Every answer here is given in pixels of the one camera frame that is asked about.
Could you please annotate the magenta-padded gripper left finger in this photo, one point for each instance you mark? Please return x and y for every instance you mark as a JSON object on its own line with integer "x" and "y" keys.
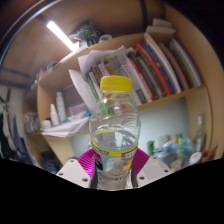
{"x": 75, "y": 170}

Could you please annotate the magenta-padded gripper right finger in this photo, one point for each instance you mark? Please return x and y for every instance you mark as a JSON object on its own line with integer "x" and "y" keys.
{"x": 153, "y": 168}

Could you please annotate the clear yellow-capped drink bottle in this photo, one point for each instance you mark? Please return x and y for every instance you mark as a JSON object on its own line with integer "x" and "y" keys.
{"x": 115, "y": 133}

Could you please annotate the clear plastic bag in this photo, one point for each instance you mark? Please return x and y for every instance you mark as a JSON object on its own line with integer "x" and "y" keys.
{"x": 178, "y": 155}

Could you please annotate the slim green bottle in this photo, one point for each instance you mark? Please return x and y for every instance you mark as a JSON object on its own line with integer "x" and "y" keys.
{"x": 180, "y": 139}

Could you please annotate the clear glass bottle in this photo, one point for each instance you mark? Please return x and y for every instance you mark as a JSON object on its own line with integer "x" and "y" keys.
{"x": 200, "y": 135}

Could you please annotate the hanging dark clothes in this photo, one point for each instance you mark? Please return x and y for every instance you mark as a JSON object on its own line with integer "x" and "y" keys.
{"x": 11, "y": 126}

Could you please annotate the wooden shelf unit with books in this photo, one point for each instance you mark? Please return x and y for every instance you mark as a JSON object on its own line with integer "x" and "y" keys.
{"x": 140, "y": 73}

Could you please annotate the bright ceiling light bar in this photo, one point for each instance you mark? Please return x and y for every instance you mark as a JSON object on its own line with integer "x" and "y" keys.
{"x": 60, "y": 35}

